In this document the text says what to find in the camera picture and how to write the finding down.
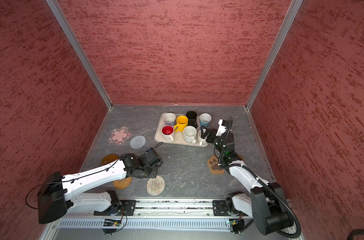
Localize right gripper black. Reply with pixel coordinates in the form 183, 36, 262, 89
200, 125, 226, 155

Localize beige woven spiral coaster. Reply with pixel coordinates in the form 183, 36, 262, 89
147, 176, 166, 196

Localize grey round coaster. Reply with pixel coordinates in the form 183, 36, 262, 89
130, 136, 146, 150

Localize brown paw coaster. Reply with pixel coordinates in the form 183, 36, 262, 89
207, 156, 225, 175

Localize brown woven rattan coaster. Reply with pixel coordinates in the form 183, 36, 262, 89
113, 177, 132, 190

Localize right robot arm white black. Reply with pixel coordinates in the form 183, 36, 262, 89
199, 126, 302, 239

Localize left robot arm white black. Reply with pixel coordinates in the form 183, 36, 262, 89
36, 148, 163, 225

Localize amber round coaster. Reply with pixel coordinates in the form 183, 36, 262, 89
100, 154, 120, 166

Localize pink flower coaster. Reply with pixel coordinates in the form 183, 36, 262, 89
108, 126, 132, 145

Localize white mug right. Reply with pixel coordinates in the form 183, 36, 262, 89
198, 129, 208, 147

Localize light blue mug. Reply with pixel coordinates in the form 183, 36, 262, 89
199, 113, 212, 128

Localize white mug centre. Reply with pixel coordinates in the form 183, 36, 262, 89
183, 126, 197, 145

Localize beige serving tray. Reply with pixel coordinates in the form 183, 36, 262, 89
154, 113, 209, 148

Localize black mug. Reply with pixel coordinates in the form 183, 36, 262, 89
186, 111, 198, 129

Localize yellow mug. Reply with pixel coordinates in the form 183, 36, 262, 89
174, 116, 189, 132

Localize white mug red inside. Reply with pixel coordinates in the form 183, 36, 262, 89
162, 125, 175, 143

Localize white mug purple band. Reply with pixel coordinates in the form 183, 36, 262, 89
163, 113, 177, 127

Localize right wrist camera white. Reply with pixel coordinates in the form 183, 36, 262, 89
216, 117, 233, 137

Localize aluminium mounting rail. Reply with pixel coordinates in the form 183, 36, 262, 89
51, 197, 297, 219

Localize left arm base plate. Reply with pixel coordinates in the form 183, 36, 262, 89
94, 200, 137, 217

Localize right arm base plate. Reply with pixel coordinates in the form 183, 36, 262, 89
212, 198, 253, 218

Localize black cable bottom right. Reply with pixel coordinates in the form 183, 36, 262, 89
346, 228, 364, 240

